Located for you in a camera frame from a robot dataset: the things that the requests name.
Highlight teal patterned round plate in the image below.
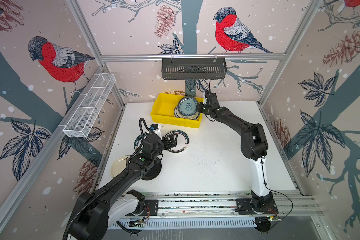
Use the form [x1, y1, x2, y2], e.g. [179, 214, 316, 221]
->
[178, 97, 198, 117]

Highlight medium green rimmed white plate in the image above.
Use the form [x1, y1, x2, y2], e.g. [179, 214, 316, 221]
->
[167, 130, 190, 154]

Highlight black round plate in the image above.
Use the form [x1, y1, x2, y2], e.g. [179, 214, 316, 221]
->
[141, 159, 162, 181]

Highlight cream floral round plate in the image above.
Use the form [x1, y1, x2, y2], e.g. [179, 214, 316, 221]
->
[174, 105, 200, 120]

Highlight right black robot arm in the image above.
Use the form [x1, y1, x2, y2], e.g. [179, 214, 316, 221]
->
[197, 91, 275, 214]

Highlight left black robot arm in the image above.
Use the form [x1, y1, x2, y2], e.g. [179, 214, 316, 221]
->
[63, 134, 178, 240]

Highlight yellow plastic bin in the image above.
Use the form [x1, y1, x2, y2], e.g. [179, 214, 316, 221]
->
[151, 93, 202, 129]

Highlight dark lettered rim white plate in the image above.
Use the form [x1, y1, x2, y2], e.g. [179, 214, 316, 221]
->
[134, 135, 143, 150]

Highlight cream plate dark smudge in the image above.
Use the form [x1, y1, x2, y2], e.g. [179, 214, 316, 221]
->
[111, 156, 130, 178]

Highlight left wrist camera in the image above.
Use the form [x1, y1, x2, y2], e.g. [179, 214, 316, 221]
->
[150, 124, 162, 138]

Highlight black hanging wall basket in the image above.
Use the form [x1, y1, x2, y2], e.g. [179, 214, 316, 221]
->
[162, 58, 227, 80]

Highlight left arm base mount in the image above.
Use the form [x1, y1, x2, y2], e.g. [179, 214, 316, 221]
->
[126, 200, 159, 217]

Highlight white wire mesh shelf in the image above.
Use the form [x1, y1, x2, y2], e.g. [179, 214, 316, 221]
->
[63, 73, 116, 138]

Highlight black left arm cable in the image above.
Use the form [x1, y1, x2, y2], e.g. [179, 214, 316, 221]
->
[116, 220, 148, 235]

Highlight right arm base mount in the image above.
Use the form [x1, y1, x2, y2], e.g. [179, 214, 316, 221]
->
[235, 198, 279, 216]

